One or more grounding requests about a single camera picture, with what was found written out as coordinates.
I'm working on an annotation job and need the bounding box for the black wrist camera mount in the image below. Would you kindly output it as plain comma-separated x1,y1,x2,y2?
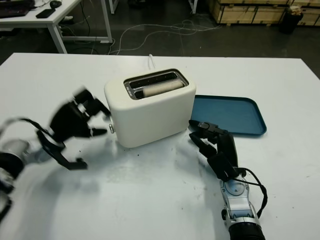
208,152,238,182
36,129,88,171

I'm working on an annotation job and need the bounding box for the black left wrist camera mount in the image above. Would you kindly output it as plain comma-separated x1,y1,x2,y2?
36,129,88,171

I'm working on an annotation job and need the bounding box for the white toaster power cord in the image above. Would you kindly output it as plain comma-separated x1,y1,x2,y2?
147,53,157,70

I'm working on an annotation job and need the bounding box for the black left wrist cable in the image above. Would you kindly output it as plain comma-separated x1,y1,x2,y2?
0,116,48,135

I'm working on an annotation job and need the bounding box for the white office desk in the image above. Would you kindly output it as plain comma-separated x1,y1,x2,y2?
0,0,113,55

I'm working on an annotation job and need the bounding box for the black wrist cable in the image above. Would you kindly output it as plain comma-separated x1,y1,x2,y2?
0,116,48,135
233,167,269,218

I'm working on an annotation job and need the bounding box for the wooden crate stack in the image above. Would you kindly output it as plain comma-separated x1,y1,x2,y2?
208,0,291,26

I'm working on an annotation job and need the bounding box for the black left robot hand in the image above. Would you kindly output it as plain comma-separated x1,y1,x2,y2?
48,87,112,141

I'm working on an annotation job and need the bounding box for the white table frame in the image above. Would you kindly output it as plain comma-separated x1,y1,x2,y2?
108,0,198,15

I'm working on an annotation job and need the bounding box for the black keyboard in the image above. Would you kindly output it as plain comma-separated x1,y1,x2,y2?
0,0,35,18

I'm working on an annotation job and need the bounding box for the pale slice of bread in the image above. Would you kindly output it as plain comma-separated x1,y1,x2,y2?
142,81,185,98

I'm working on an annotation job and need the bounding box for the black smartphone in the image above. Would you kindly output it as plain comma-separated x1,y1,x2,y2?
35,9,56,19

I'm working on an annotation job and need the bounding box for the blue plastic tray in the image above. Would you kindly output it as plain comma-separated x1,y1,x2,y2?
188,94,268,137

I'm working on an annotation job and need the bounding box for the white floor cable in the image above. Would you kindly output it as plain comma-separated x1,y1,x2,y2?
108,19,222,55

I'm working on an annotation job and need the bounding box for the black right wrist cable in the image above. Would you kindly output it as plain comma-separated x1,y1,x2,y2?
233,167,269,218

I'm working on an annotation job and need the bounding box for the white two-slot toaster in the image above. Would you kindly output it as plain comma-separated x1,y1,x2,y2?
104,67,198,148

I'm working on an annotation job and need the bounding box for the pale wooden crate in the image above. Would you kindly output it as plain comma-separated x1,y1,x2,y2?
297,0,320,27

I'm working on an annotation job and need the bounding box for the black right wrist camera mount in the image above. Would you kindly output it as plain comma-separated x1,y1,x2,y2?
208,152,238,182

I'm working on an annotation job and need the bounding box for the black waste bin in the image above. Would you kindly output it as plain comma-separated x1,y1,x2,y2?
279,6,304,35

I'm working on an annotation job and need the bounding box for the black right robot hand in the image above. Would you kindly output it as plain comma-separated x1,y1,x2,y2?
188,119,240,171

